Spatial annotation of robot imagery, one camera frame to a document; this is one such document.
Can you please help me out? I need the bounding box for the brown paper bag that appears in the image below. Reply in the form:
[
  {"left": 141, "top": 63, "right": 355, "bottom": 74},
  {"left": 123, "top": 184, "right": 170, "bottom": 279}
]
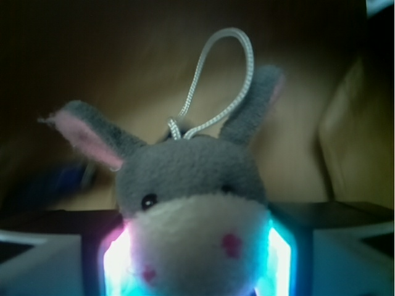
[{"left": 1, "top": 1, "right": 394, "bottom": 207}]

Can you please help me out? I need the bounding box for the gray plush bunny toy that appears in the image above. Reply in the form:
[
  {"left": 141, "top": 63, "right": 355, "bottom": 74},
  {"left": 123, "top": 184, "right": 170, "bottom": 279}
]
[{"left": 37, "top": 27, "right": 285, "bottom": 296}]

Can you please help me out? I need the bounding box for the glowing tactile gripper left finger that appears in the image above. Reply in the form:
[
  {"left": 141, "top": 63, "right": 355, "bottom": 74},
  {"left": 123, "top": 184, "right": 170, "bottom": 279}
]
[{"left": 1, "top": 212, "right": 130, "bottom": 295}]

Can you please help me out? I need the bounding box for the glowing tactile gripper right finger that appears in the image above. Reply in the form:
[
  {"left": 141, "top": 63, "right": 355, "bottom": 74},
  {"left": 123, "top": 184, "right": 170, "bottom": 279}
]
[{"left": 254, "top": 202, "right": 394, "bottom": 295}]

